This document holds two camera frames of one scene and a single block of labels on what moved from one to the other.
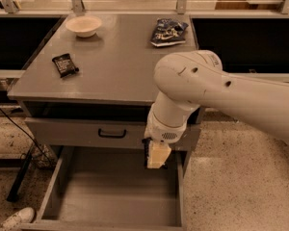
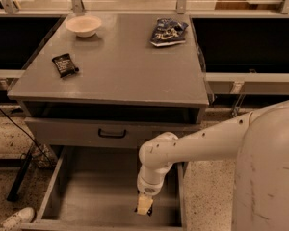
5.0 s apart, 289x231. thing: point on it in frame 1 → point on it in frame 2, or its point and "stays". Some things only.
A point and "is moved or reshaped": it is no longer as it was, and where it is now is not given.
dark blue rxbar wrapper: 145,141 is moved or reshaped
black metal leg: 12,196 stays
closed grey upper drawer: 96,133 stays
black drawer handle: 112,136 stays
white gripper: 162,130 → 148,189
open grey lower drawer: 110,189 stays
